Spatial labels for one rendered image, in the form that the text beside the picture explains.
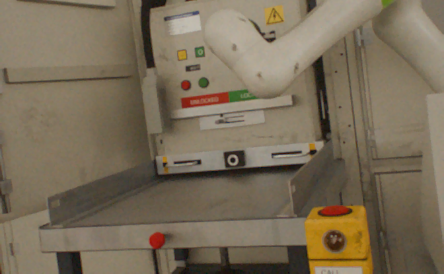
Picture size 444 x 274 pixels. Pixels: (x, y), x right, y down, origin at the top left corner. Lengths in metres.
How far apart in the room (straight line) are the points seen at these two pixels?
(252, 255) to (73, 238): 0.75
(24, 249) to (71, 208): 0.93
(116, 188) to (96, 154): 0.24
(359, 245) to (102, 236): 0.61
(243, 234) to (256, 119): 0.59
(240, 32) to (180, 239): 0.45
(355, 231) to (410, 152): 0.89
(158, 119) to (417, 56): 0.73
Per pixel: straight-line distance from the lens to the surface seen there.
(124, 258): 1.95
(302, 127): 1.51
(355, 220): 0.73
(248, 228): 1.01
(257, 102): 1.50
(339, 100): 1.62
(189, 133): 1.61
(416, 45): 1.33
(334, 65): 1.62
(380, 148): 1.61
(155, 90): 1.53
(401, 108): 1.60
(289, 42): 1.13
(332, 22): 1.18
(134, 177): 1.54
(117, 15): 1.80
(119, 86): 1.75
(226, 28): 1.11
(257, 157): 1.54
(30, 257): 2.19
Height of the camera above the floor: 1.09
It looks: 3 degrees down
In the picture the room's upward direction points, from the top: 7 degrees counter-clockwise
